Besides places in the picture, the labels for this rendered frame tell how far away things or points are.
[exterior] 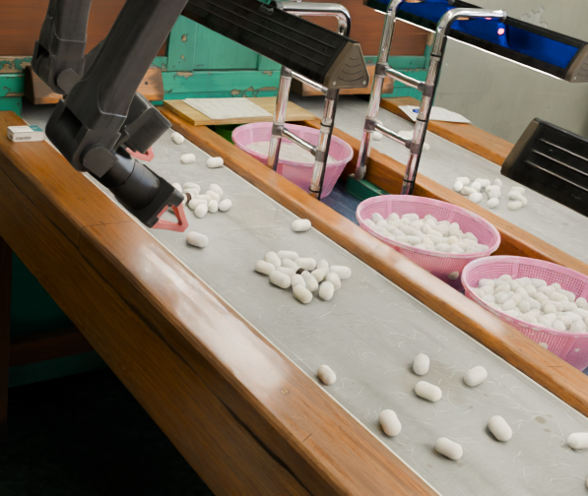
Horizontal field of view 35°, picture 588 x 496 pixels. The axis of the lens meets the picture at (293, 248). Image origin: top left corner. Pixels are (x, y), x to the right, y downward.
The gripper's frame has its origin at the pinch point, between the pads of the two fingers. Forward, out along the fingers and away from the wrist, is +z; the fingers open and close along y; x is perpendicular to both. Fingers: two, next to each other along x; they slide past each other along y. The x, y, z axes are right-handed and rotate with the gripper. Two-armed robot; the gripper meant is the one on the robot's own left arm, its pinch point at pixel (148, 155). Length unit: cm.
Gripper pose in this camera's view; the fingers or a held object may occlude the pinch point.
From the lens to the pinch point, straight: 168.9
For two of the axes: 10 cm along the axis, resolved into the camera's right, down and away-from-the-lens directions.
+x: -6.6, 7.5, -0.7
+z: 5.1, 5.1, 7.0
